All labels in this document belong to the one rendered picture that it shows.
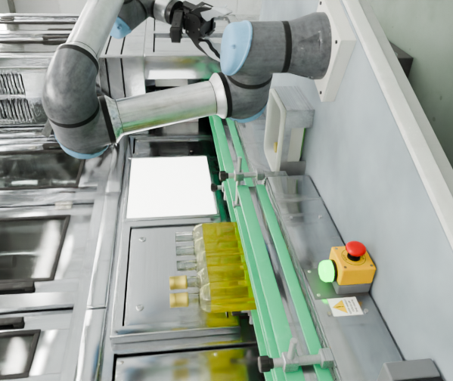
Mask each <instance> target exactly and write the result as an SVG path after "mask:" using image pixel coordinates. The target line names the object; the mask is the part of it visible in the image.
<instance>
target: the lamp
mask: <svg viewBox="0 0 453 381"><path fill-rule="evenodd" d="M318 273H319V275H320V278H321V279H322V280H323V281H324V282H336V281H337V277H338V270H337V264H336V262H335V261H334V260H333V259H329V260H325V261H322V262H321V263H320V264H319V268H318Z"/></svg>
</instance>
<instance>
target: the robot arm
mask: <svg viewBox="0 0 453 381"><path fill-rule="evenodd" d="M204 5H208V6H210V7H211V8H209V7H207V6H204ZM226 7H227V5H223V6H221V7H216V6H212V5H209V4H207V3H205V2H201V3H199V4H197V5H195V4H192V3H190V2H187V1H183V2H182V1H179V0H88V1H87V3H86V5H85V7H84V9H83V10H82V13H81V14H80V16H79V19H78V20H77V22H76V25H75V26H74V28H73V30H72V32H71V34H70V36H69V38H68V40H67V42H66V43H65V44H62V45H60V46H59V47H58V48H57V50H56V52H55V53H54V56H53V58H52V59H51V62H50V64H49V66H48V70H47V73H46V75H45V80H44V83H43V88H42V105H43V108H44V110H45V113H46V115H47V116H48V119H49V122H50V123H51V127H52V128H53V130H54V135H55V137H56V139H57V142H58V143H59V144H60V145H61V147H62V148H63V150H64V151H65V152H66V153H68V154H69V155H71V156H73V157H75V158H79V159H91V158H95V157H97V156H100V155H101V154H102V153H103V152H104V151H105V150H106V149H107V148H108V145H109V144H115V143H118V142H119V140H120V139H121V137H122V136H123V135H127V134H130V133H134V132H140V131H144V130H148V129H154V128H157V127H161V126H165V125H171V124H174V123H178V122H184V121H188V120H192V119H198V118H201V117H205V116H211V115H218V116H220V117H221V118H223V119H225V118H229V119H230V120H232V121H235V120H236V121H237V122H251V121H253V120H255V119H257V118H258V117H260V116H261V115H262V113H263V112H264V110H265V107H266V104H267V103H268V99H269V91H270V87H271V80H272V76H273V73H292V74H294V75H298V76H301V77H306V78H308V79H323V78H324V76H325V75H326V73H327V70H328V67H329V64H330V56H331V49H332V33H331V27H330V21H329V18H328V16H327V14H326V13H325V12H312V13H310V14H307V15H305V16H302V17H298V18H296V19H293V20H283V21H248V20H243V21H241V22H233V23H230V24H228V25H227V26H226V28H225V30H224V32H223V36H222V43H221V44H220V43H214V42H212V40H211V39H210V38H208V37H205V38H204V39H202V38H201V36H206V35H208V36H210V35H211V34H212V33H213V32H215V31H216V30H215V28H216V22H214V18H215V17H219V16H225V15H228V14H230V13H232V12H233V11H232V10H230V9H228V8H226ZM149 17H152V18H153V19H155V20H159V21H161V22H163V23H166V24H169V25H171V27H170V30H169V36H170V39H171V42H172V43H181V39H182V35H183V32H182V30H183V29H185V33H187V35H188V37H190V39H191V40H192V42H193V43H194V45H195V46H196V47H197V48H198V49H199V50H200V51H202V52H203V53H204V54H206V55H209V56H210V57H211V58H213V59H215V60H217V61H219V62H220V64H221V69H222V72H218V73H214V74H213V75H212V76H211V78H210V79H209V81H205V82H198V83H194V84H190V85H183V86H180V87H176V88H169V89H165V90H161V91H154V92H151V93H147V94H140V95H136V96H131V97H127V98H121V99H117V100H113V99H111V98H109V97H108V96H106V95H103V96H99V97H97V93H96V85H95V83H96V76H97V74H98V71H99V63H98V59H99V57H100V55H101V52H102V50H103V48H104V46H105V43H106V41H107V39H108V36H109V35H111V36H112V37H114V38H115V39H122V38H124V37H125V36H127V35H128V34H130V33H131V32H132V30H134V29H135V28H136V27H137V26H139V25H140V24H141V23H143V22H144V21H145V20H146V19H147V18H149Z"/></svg>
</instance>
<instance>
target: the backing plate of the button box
mask: <svg viewBox="0 0 453 381"><path fill-rule="evenodd" d="M304 272H305V274H306V277H307V280H308V282H309V286H310V287H311V290H312V293H313V296H314V298H315V299H333V298H343V297H353V296H369V293H368V292H364V293H345V294H337V293H336V291H335V289H334V286H333V284H332V283H331V282H324V281H323V280H322V279H321V278H320V275H319V273H318V268H312V269H304Z"/></svg>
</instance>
